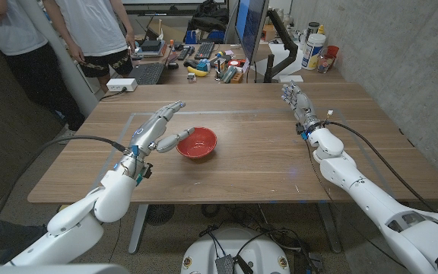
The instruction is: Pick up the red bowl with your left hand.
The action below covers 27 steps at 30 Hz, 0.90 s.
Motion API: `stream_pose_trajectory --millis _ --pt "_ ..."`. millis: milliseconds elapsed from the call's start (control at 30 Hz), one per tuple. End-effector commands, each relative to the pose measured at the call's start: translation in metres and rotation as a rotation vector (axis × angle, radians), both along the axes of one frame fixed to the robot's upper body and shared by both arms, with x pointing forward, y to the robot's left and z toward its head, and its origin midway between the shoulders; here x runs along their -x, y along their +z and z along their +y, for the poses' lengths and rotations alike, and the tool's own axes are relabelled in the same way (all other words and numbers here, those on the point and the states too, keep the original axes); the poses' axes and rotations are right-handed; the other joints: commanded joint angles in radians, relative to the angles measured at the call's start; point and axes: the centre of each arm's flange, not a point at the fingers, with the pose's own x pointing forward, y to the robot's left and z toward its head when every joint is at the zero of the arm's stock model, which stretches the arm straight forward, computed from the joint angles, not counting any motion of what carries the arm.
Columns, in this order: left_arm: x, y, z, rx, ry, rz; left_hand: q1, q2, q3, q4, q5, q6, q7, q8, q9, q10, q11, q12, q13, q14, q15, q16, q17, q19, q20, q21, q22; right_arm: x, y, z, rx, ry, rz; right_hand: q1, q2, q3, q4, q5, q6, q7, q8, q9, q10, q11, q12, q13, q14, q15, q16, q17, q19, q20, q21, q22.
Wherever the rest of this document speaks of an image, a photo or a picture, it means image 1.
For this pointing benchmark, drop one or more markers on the black laptop keyboard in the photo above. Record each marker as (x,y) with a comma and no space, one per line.
(148,73)

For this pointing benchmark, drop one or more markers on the dark lidded bottle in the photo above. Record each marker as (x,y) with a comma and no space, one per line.
(312,28)

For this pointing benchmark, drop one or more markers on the seated person dark trousers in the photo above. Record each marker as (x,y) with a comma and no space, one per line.
(10,236)

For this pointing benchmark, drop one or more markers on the black desktop keyboard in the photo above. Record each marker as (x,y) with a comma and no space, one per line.
(204,50)

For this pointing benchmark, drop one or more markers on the red bowl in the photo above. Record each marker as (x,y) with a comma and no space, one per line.
(202,146)

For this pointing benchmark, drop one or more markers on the white power strip box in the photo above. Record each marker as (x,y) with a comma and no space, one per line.
(122,84)

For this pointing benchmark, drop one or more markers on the black backpack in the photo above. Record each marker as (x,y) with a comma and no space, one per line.
(208,17)

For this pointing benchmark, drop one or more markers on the black computer mouse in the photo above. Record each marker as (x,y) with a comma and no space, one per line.
(173,65)

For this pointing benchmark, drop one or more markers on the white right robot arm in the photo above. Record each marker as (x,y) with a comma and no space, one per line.
(363,190)

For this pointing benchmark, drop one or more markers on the computer monitor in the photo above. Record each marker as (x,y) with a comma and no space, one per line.
(250,26)

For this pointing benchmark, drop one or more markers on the white robot torso base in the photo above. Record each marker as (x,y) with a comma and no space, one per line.
(257,255)

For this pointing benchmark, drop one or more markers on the grey metal table leg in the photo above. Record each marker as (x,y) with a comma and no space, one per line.
(138,228)
(330,228)

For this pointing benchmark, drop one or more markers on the person in black trousers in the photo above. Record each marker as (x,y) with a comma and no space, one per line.
(10,34)

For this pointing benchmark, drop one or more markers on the orange block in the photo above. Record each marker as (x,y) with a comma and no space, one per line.
(237,78)

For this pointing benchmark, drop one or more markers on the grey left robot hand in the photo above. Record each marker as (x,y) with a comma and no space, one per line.
(146,131)

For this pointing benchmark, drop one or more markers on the yellow banana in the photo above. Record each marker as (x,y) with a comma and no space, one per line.
(196,72)

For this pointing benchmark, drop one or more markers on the large white labelled canister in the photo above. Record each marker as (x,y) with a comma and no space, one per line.
(313,51)

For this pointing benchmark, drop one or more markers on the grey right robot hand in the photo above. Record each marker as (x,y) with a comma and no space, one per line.
(303,106)

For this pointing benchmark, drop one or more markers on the person in camouflage shorts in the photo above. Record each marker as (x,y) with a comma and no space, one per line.
(93,26)

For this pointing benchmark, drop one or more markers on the black round floor fan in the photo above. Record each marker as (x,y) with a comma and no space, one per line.
(160,214)

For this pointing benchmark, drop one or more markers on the blue bag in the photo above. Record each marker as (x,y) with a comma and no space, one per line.
(204,37)

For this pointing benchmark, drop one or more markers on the clear glass jar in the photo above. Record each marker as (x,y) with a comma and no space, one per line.
(323,64)

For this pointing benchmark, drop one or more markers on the white slanted pole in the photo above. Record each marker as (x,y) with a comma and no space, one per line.
(65,64)

